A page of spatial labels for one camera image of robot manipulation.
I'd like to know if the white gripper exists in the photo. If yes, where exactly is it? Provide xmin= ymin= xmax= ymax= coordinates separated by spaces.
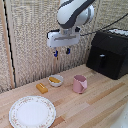
xmin=46 ymin=28 xmax=82 ymax=59

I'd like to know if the small white bowl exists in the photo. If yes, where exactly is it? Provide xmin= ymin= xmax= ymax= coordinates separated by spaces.
xmin=48 ymin=74 xmax=65 ymax=88

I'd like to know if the black air fryer drawer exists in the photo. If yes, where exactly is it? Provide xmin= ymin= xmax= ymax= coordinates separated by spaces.
xmin=86 ymin=49 xmax=117 ymax=79

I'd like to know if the white rounded robot base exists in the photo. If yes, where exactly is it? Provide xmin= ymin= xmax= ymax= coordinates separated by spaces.
xmin=112 ymin=109 xmax=128 ymax=128

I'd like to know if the yellow food piece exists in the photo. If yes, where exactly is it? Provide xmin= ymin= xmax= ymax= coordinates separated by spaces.
xmin=49 ymin=77 xmax=62 ymax=84

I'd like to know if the pink mug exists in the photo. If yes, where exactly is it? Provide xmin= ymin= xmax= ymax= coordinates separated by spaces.
xmin=72 ymin=74 xmax=89 ymax=94

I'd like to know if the yellow butter block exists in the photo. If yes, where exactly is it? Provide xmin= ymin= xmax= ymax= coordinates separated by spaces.
xmin=35 ymin=83 xmax=49 ymax=95

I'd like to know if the white floral rim plate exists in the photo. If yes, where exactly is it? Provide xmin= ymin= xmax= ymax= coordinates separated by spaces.
xmin=8 ymin=95 xmax=57 ymax=128

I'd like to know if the black cable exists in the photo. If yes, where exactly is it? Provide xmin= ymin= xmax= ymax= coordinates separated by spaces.
xmin=79 ymin=13 xmax=128 ymax=37

